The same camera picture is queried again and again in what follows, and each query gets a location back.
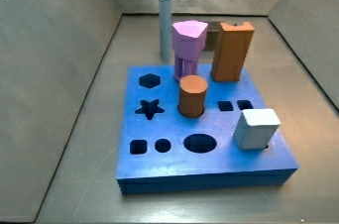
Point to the light blue two-legged block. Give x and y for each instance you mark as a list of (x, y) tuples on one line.
[(166, 21)]

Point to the blue shape sorter board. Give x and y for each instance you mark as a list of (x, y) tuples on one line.
[(172, 153)]

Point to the light blue square block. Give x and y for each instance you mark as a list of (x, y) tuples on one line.
[(256, 126)]

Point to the brown cylinder peg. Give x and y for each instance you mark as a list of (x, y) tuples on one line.
[(192, 93)]

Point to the purple pentagon two-legged block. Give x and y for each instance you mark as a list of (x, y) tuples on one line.
[(188, 43)]

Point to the tall brown notched block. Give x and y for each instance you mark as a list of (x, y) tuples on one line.
[(232, 45)]

